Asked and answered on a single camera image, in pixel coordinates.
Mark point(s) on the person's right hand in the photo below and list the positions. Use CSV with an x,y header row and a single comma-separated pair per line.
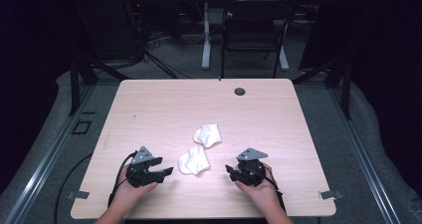
x,y
262,195

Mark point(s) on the black metal stand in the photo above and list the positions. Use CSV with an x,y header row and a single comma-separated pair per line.
x,y
346,91
74,84

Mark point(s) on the aluminium floor rail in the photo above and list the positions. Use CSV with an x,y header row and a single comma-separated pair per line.
x,y
43,164
365,164

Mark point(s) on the white cloth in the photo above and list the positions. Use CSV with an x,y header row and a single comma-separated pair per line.
x,y
193,161
208,135

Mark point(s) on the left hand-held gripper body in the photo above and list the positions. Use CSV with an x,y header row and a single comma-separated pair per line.
x,y
142,155

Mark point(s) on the black folding chair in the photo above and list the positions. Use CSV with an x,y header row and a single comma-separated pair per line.
x,y
252,35

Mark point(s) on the person's left hand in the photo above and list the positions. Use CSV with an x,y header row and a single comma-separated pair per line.
x,y
132,194

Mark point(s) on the white desk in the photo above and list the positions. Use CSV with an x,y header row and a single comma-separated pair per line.
x,y
206,51

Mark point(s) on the round grey table grommet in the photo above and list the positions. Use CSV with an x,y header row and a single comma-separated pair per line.
x,y
239,91

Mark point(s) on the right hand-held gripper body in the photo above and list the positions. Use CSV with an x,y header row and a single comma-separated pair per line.
x,y
249,166

